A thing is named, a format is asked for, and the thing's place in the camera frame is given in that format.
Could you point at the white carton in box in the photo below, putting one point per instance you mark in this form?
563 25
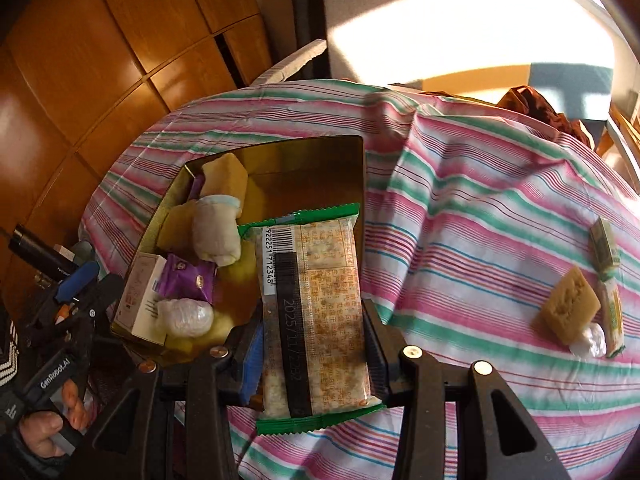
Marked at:
137 309

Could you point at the green small carton box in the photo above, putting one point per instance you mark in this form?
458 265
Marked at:
606 256

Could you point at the cracker packet black stripe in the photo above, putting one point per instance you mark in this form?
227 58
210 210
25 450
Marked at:
315 374

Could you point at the white plastic wrapped ball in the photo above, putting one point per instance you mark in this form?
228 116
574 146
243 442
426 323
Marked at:
590 343

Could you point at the cream blue sock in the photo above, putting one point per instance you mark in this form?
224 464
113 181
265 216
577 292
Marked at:
215 234

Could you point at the plastic ball in box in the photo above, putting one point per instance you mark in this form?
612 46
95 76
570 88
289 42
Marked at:
185 317

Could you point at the yellow sponge in box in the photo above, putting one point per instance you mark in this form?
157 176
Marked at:
175 235

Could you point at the striped bed sheet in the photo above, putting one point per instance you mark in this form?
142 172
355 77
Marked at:
473 214

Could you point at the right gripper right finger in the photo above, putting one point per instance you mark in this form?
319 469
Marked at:
497 438

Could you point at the cracker packet yellow label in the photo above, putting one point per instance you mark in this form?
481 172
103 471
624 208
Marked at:
612 316

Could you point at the wooden wardrobe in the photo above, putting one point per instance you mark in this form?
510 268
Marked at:
82 81

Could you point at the yellow sponge block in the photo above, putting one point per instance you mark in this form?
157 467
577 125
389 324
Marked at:
570 307
225 175

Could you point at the purple snack packet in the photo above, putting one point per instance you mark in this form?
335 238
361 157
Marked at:
181 279

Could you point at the golden storage box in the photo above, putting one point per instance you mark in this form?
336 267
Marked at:
283 177

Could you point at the brown crumpled cloth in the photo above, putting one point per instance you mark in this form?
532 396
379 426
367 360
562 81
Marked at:
528 101

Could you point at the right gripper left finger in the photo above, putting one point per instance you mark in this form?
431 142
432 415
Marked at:
171 422

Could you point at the left hand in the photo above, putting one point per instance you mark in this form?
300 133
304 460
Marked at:
38 429

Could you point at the wooden side table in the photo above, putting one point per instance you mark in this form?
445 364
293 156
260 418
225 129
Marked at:
619 147

